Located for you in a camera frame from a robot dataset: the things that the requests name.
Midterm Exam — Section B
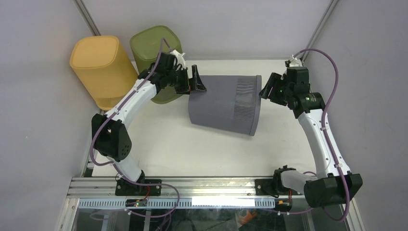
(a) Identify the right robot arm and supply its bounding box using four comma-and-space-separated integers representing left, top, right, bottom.
259, 67, 363, 208

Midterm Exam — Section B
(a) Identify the orange object under table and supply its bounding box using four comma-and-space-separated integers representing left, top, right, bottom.
236, 209, 257, 226

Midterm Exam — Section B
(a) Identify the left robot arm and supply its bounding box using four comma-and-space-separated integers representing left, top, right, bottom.
89, 51, 207, 195

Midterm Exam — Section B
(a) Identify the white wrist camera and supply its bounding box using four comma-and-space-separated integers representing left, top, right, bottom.
169, 50, 187, 70
285, 55, 303, 67

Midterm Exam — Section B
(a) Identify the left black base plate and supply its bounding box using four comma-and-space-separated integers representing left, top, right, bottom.
115, 179, 162, 196

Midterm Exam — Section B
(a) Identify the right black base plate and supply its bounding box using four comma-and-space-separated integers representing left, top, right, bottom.
254, 178, 301, 198

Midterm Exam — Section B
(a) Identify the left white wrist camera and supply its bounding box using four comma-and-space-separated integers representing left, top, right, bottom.
169, 50, 187, 70

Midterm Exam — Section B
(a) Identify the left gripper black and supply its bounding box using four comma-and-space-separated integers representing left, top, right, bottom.
166, 65, 206, 95

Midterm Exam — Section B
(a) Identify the grey plastic basket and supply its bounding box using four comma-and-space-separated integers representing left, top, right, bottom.
188, 75, 262, 136

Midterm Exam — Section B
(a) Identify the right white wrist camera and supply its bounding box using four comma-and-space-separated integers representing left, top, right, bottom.
285, 55, 303, 67

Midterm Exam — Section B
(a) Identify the green plastic basket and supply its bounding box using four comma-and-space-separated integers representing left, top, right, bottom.
129, 26, 184, 105

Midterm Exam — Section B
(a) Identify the white slotted cable duct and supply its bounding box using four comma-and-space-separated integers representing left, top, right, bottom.
78, 196, 275, 210

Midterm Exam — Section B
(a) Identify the yellow plastic basket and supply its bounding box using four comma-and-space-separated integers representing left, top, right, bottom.
70, 35, 138, 111

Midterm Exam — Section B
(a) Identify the aluminium mounting rail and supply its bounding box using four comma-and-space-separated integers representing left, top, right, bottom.
57, 177, 367, 231

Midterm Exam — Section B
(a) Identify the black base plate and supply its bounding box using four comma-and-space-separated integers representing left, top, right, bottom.
254, 178, 301, 198
115, 179, 162, 196

